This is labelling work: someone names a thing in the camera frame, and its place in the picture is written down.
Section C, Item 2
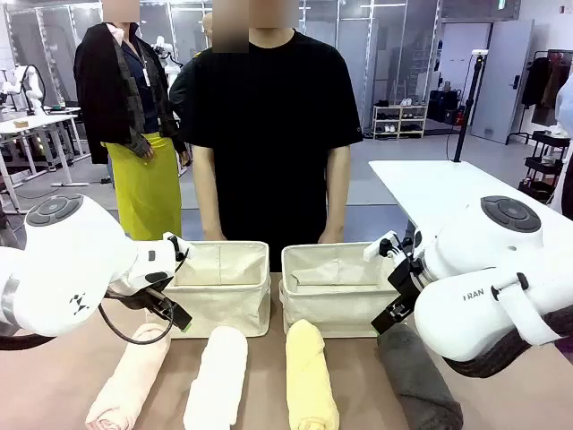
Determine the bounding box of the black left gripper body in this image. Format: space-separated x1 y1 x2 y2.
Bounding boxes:
106 278 175 315

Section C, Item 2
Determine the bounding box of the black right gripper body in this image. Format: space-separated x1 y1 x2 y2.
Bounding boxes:
387 258 424 299

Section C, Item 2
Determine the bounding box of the grey towel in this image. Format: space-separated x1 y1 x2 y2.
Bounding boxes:
376 322 465 430

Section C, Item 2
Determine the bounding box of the white towel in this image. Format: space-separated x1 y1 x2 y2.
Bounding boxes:
183 325 250 430

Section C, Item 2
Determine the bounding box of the pink towel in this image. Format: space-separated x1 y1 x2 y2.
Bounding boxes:
84 322 172 430

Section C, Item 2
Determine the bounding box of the yellow towel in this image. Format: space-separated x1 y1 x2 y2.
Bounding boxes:
285 318 340 430

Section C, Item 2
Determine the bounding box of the person's right forearm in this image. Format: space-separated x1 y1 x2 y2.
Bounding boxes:
192 145 226 235

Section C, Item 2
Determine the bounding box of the person's left forearm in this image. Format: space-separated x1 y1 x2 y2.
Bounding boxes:
320 143 352 234

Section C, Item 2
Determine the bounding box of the cream fabric basket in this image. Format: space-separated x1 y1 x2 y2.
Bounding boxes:
278 241 405 340
161 240 272 340

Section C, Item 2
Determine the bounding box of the white side table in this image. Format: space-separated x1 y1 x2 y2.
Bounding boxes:
367 159 573 252

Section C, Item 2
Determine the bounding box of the grey textured cover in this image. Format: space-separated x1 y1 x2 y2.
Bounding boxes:
0 210 24 252

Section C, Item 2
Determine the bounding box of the light wooden shoe rack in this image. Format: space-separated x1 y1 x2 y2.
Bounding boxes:
372 103 429 141

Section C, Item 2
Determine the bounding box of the person with yellow apron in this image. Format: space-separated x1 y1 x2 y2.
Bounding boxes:
73 0 190 242

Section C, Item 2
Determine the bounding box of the black bags pile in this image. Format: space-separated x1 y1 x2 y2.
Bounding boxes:
427 89 469 125

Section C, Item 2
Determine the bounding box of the black utility cart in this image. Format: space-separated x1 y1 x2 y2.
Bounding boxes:
517 130 572 203

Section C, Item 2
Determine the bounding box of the person in black t-shirt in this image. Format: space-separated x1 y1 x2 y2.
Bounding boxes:
181 27 363 272

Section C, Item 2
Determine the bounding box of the white background desk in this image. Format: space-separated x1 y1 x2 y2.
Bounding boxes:
0 106 90 211

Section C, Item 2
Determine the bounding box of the person in dark jacket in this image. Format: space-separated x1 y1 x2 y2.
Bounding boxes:
168 12 214 131

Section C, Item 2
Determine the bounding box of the grey door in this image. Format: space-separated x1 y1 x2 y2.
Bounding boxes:
469 20 536 145

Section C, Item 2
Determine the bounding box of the person in white top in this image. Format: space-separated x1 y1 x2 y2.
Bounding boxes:
551 71 573 216

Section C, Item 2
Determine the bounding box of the clothes rack with coats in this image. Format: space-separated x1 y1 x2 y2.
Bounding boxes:
521 48 573 145

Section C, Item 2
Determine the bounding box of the white humanoid background robot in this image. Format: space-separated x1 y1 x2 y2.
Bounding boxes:
150 35 185 89

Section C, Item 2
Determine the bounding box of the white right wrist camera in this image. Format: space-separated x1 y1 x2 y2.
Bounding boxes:
363 229 400 262

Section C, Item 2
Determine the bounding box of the thin black camera cable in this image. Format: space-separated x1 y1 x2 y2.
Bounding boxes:
97 300 176 346

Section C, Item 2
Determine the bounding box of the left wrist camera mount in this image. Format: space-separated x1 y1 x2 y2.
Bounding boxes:
162 231 193 271

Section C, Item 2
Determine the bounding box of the black left arm cable sleeve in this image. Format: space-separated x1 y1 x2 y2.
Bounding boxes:
0 331 57 352

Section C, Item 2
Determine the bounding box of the black arm cable sleeve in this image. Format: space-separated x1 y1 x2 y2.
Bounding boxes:
440 307 573 380
0 331 57 352

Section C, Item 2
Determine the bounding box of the black right arm cable sleeve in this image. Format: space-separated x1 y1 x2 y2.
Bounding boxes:
440 307 573 380

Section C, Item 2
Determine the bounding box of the black camera tripod pole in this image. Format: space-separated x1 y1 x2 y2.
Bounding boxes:
452 48 491 163

